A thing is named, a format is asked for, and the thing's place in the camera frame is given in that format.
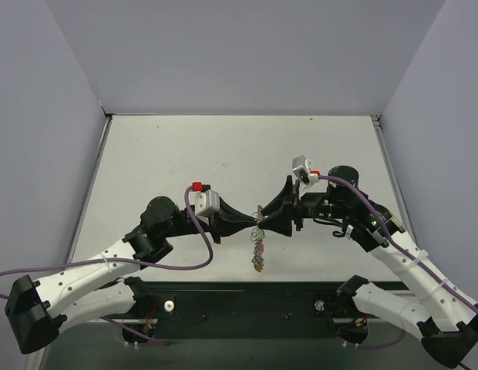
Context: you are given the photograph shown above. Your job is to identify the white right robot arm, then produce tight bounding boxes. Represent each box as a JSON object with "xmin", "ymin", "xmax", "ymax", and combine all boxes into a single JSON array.
[{"xmin": 259, "ymin": 166, "xmax": 478, "ymax": 368}]

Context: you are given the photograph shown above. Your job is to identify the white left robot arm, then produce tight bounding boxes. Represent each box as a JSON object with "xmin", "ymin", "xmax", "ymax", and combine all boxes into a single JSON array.
[{"xmin": 5, "ymin": 190, "xmax": 256, "ymax": 355}]

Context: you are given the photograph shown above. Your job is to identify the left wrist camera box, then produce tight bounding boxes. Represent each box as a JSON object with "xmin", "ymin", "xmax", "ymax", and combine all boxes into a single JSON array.
[{"xmin": 194, "ymin": 190, "xmax": 220, "ymax": 217}]

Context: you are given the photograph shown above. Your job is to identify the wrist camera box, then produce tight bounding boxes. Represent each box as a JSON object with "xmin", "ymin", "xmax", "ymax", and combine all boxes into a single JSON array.
[
  {"xmin": 194, "ymin": 190, "xmax": 220, "ymax": 217},
  {"xmin": 292, "ymin": 155, "xmax": 311, "ymax": 184}
]

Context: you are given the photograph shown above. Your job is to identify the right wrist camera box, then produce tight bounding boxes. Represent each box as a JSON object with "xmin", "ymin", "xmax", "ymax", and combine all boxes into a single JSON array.
[{"xmin": 292, "ymin": 155, "xmax": 311, "ymax": 184}]

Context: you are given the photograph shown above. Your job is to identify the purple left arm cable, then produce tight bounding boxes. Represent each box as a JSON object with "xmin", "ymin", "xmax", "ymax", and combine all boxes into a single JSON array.
[{"xmin": 0, "ymin": 184, "xmax": 215, "ymax": 346}]

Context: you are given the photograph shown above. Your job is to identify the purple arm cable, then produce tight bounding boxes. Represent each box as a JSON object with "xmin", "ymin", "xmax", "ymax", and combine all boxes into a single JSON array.
[
  {"xmin": 318, "ymin": 173, "xmax": 478, "ymax": 367},
  {"xmin": 0, "ymin": 184, "xmax": 215, "ymax": 346}
]

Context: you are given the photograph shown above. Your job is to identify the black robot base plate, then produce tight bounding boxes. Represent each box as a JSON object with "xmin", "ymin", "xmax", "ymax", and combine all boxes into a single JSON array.
[{"xmin": 99, "ymin": 281, "xmax": 413, "ymax": 350}]

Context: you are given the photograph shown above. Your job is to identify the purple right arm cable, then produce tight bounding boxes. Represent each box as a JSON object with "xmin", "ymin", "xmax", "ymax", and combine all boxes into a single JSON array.
[{"xmin": 318, "ymin": 173, "xmax": 478, "ymax": 367}]

